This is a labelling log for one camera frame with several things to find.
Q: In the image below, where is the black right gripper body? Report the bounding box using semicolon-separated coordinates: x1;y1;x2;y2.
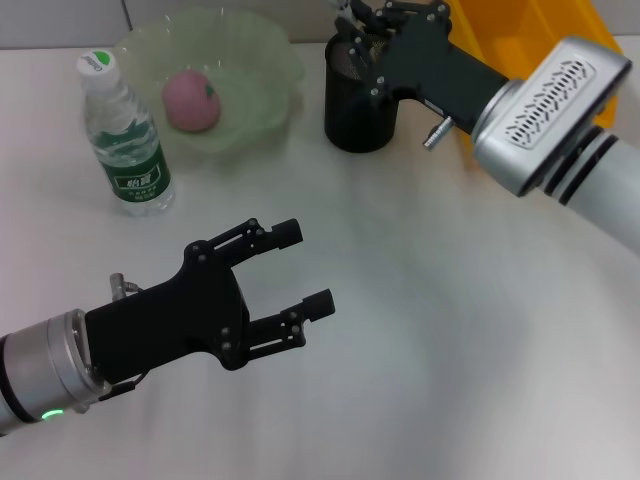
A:
369;0;511;136

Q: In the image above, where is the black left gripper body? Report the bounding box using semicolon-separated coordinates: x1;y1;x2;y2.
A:
84;239;251;386

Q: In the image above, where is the clear water bottle green label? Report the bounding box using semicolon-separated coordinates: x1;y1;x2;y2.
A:
75;48;177;218

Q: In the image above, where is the pink toy peach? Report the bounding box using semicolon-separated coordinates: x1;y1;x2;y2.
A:
160;69;223;132

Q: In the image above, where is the black mesh pen holder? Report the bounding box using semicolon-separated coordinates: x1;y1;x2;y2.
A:
323;27;401;154

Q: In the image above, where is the translucent green fruit bowl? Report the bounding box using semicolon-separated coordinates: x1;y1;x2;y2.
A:
113;7;306;156

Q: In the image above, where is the left wrist silver stub connector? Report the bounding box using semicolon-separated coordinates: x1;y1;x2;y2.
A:
109;272;144;301

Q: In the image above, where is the yellow plastic bin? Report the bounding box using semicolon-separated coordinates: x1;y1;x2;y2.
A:
447;0;625;166

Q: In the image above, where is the left gripper black cable plug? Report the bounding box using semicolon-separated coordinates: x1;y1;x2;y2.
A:
74;369;156;414

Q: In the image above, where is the silver white right wrist camera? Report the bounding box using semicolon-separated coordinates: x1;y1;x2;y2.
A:
472;35;632;197

